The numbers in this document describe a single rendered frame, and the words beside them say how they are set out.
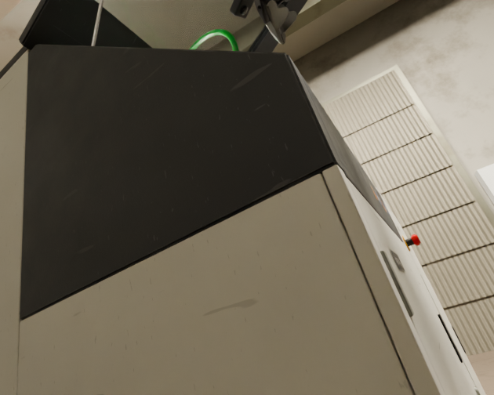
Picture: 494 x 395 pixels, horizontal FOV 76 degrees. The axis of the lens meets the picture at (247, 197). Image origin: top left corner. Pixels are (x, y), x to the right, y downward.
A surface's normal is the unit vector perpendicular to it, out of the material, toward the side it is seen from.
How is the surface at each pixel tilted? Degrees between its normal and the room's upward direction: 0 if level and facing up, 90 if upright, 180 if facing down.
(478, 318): 90
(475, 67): 90
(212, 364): 90
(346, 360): 90
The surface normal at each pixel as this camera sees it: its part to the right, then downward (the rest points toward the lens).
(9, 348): -0.51, -0.23
